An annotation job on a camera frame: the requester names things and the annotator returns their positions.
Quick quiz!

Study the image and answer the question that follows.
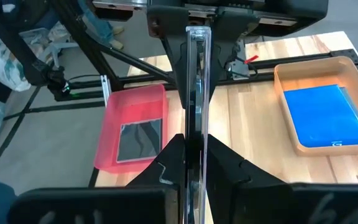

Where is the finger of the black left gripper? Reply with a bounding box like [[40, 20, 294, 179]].
[[211, 8, 260, 88], [147, 5, 188, 109]]

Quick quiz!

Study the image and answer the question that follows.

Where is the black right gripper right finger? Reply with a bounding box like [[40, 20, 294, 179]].
[[206, 134, 358, 224]]

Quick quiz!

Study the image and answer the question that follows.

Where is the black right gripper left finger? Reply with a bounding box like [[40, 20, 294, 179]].
[[7, 133, 187, 224]]

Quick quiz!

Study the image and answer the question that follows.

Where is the clear CD jewel case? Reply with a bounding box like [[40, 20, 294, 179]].
[[185, 26, 213, 224], [116, 118, 163, 164]]

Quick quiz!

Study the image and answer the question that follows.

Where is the orange plastic tray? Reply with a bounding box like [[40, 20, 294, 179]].
[[273, 55, 358, 157]]

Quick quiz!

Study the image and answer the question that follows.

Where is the person's leg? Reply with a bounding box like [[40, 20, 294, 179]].
[[78, 0, 126, 50]]

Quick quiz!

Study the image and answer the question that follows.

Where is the pink-red plastic tray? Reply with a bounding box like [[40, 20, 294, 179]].
[[93, 83, 169, 174]]

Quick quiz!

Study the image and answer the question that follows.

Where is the silver aluminium extrusion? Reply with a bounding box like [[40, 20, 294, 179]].
[[100, 74, 113, 106]]

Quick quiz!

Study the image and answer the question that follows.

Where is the white chair base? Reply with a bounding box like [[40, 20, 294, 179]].
[[37, 40, 80, 69]]

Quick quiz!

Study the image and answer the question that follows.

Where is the silver mount plate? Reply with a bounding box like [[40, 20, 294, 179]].
[[227, 60, 250, 80]]

